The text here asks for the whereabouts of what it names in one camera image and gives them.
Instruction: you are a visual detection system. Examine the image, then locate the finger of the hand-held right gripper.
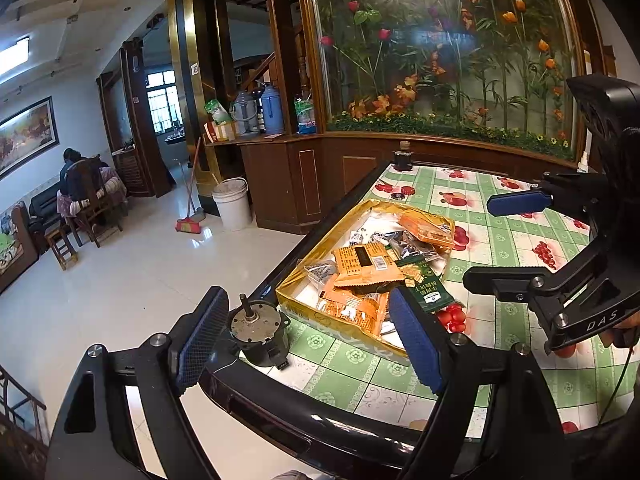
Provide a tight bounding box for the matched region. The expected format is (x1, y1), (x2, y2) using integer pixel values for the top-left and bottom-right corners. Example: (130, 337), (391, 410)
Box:
(462, 267), (556, 306)
(487, 174), (606, 221)

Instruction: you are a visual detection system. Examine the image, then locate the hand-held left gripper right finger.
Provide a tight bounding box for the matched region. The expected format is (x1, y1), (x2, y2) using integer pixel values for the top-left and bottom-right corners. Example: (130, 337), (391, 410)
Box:
(389, 286), (571, 480)

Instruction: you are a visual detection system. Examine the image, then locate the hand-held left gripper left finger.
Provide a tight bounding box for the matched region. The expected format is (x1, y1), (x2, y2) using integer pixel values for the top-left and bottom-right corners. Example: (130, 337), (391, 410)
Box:
(45, 287), (230, 480)

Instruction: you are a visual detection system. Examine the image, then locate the large orange snack packet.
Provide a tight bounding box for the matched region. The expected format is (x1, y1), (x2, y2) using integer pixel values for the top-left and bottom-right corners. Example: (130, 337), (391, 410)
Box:
(317, 282), (393, 341)

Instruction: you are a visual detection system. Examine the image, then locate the shallow yellow cardboard box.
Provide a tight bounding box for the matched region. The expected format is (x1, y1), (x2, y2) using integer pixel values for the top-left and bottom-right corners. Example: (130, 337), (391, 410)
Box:
(276, 199), (457, 358)

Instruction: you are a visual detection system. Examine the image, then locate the grey translucent snack packet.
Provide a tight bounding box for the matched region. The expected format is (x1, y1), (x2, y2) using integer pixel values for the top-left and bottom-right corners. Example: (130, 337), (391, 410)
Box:
(302, 257), (341, 288)

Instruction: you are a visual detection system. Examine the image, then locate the person's right forearm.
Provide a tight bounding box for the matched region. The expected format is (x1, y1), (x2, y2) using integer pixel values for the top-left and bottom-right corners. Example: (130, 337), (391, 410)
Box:
(560, 350), (640, 480)

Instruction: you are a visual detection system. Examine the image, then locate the person's right hand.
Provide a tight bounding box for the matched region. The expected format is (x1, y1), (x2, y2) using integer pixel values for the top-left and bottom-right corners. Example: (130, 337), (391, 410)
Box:
(605, 312), (640, 351)

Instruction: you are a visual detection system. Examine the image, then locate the grey electric motor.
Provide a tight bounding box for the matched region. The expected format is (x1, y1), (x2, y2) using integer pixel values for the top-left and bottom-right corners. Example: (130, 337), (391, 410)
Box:
(227, 294), (292, 368)

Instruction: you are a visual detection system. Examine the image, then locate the red broom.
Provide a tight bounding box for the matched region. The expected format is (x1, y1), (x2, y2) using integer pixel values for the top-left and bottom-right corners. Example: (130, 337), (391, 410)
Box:
(175, 136), (207, 235)

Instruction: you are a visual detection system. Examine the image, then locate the small dark jar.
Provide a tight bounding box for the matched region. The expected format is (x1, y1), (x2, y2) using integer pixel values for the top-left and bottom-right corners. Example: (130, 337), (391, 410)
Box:
(392, 141), (413, 172)

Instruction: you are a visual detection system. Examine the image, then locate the white plastic bucket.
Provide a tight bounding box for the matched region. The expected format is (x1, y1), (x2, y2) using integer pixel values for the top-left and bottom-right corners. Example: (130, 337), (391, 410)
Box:
(211, 177), (252, 232)

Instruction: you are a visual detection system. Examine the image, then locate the glass flower display panel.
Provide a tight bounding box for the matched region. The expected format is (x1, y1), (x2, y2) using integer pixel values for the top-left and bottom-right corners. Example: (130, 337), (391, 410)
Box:
(305, 0), (588, 163)

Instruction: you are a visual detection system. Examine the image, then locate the dark wooden chair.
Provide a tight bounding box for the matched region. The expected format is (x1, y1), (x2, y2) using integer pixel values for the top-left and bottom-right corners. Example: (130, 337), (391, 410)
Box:
(65, 157), (126, 248)

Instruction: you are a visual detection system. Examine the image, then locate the low wooden cabinet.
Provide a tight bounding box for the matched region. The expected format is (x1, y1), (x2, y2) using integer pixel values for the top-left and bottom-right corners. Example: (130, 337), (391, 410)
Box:
(205, 130), (581, 236)

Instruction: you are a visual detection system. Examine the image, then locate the small wooden stool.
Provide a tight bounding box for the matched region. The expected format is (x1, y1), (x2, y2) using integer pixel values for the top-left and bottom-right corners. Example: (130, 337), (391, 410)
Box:
(45, 225), (79, 272)

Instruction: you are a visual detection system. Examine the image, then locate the wooden bench printed cushion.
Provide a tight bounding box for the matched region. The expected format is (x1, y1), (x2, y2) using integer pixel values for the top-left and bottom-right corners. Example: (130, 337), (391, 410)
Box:
(0, 202), (41, 293)

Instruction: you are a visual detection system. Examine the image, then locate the red white box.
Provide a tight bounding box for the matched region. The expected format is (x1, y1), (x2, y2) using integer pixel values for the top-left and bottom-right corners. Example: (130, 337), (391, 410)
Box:
(204, 120), (240, 143)

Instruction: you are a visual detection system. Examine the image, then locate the black sofa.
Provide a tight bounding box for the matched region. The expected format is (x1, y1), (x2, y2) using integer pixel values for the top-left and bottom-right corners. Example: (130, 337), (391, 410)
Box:
(27, 180), (66, 231)

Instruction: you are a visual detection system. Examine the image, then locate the green plastic bag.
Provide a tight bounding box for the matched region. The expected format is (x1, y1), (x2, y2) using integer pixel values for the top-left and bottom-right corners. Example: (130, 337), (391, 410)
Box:
(204, 99), (233, 126)

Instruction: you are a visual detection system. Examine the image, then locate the grey water jug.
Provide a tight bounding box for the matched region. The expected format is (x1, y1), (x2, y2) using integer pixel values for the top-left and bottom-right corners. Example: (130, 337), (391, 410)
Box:
(231, 89), (261, 136)

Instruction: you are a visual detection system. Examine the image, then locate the green tissue pack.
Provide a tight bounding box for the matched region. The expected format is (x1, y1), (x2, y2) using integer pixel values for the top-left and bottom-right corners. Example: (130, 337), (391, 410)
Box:
(294, 89), (318, 136)

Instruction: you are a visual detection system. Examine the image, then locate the barred window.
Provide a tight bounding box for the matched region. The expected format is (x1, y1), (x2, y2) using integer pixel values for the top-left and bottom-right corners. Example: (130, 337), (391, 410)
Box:
(146, 71), (182, 136)

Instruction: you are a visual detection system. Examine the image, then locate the blue thermos flask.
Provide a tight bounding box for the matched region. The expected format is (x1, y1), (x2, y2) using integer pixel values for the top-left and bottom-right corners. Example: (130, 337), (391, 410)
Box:
(261, 82), (286, 136)

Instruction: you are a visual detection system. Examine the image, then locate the framed landscape painting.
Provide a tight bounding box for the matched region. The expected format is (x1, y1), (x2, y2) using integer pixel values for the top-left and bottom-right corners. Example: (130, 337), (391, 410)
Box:
(0, 96), (61, 181)

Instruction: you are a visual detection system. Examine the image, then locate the gold wooden pillar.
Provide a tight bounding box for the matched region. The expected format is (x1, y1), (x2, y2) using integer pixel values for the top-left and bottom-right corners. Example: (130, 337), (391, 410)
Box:
(166, 0), (236, 196)

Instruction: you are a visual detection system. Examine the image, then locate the rectangular ceiling light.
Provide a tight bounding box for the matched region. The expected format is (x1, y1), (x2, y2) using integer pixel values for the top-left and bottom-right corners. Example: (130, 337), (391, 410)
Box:
(0, 36), (32, 77)

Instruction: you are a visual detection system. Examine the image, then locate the black thin cable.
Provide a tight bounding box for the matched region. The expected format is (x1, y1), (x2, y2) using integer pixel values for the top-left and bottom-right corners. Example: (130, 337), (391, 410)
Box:
(597, 342), (636, 426)

